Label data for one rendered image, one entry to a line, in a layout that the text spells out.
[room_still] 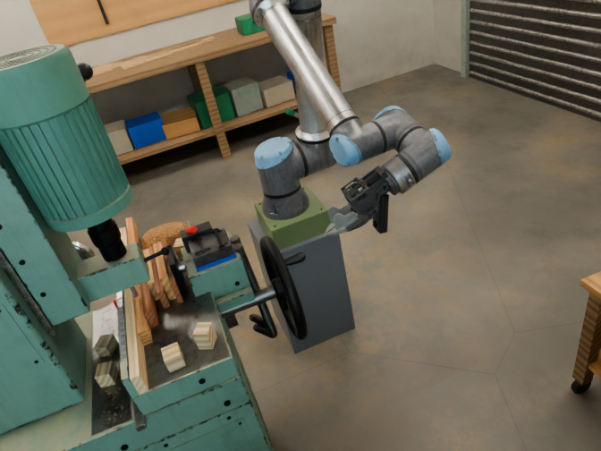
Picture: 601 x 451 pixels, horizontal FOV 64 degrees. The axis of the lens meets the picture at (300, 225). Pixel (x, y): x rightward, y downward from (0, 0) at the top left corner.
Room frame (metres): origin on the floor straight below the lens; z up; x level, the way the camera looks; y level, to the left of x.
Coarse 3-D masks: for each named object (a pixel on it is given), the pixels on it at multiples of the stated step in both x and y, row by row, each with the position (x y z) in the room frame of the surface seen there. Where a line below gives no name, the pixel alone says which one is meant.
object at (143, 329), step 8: (128, 224) 1.26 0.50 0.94; (128, 232) 1.22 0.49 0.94; (136, 232) 1.25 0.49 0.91; (128, 240) 1.17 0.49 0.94; (136, 240) 1.18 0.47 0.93; (136, 304) 0.88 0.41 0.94; (136, 312) 0.85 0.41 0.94; (136, 320) 0.82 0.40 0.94; (144, 320) 0.81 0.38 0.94; (144, 328) 0.79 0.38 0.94; (144, 336) 0.78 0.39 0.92; (144, 344) 0.78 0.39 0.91
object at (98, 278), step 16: (96, 256) 0.91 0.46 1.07; (128, 256) 0.89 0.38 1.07; (144, 256) 0.94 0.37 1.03; (80, 272) 0.86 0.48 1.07; (96, 272) 0.85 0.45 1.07; (112, 272) 0.86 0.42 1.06; (128, 272) 0.87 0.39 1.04; (144, 272) 0.87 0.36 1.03; (96, 288) 0.85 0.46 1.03; (112, 288) 0.86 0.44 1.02
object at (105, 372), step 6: (102, 366) 0.81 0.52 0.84; (108, 366) 0.80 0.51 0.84; (114, 366) 0.82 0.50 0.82; (96, 372) 0.79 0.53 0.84; (102, 372) 0.79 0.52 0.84; (108, 372) 0.78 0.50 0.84; (114, 372) 0.80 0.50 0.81; (96, 378) 0.78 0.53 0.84; (102, 378) 0.78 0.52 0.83; (108, 378) 0.78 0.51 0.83; (114, 378) 0.79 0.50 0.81; (102, 384) 0.78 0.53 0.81; (108, 384) 0.78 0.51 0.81; (114, 384) 0.78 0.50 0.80
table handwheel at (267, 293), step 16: (272, 240) 1.00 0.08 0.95; (272, 256) 0.94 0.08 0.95; (272, 272) 1.08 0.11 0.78; (288, 272) 0.89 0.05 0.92; (272, 288) 0.96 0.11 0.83; (288, 288) 0.86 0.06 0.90; (256, 304) 0.94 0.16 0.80; (288, 304) 1.03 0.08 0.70; (288, 320) 0.97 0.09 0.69; (304, 320) 0.84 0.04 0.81; (304, 336) 0.85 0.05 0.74
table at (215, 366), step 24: (168, 312) 0.87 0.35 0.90; (192, 312) 0.85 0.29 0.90; (216, 312) 0.83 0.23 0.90; (168, 336) 0.79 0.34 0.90; (192, 336) 0.77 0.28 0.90; (192, 360) 0.71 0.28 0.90; (216, 360) 0.69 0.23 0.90; (168, 384) 0.66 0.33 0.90; (192, 384) 0.67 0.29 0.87; (216, 384) 0.68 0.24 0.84; (144, 408) 0.64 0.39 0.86
